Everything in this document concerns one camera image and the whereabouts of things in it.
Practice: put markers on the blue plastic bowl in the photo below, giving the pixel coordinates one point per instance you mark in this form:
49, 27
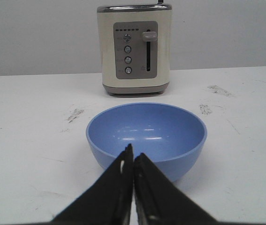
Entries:
171, 137

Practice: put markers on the cream two-slot toaster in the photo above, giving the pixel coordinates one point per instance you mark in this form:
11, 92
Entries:
135, 47

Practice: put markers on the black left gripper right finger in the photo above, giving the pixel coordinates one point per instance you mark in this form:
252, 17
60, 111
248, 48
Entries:
159, 201

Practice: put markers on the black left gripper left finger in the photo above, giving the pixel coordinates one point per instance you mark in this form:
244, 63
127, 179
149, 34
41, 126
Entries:
109, 199

